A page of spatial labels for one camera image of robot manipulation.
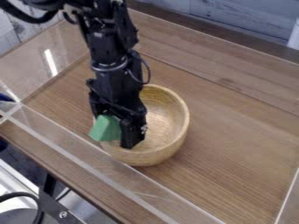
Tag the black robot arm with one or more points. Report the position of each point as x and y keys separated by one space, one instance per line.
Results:
x=105 y=27

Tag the black metal bracket with screw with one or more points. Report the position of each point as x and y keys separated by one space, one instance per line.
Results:
x=54 y=210

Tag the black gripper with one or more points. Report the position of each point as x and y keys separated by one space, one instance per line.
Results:
x=114 y=97

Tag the clear acrylic tray enclosure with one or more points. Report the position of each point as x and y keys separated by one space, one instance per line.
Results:
x=219 y=161

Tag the green rectangular block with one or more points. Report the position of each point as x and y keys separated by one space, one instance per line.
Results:
x=105 y=129

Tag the brown wooden bowl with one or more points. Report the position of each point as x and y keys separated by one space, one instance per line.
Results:
x=167 y=121

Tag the black table leg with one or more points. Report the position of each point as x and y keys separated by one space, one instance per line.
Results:
x=49 y=184

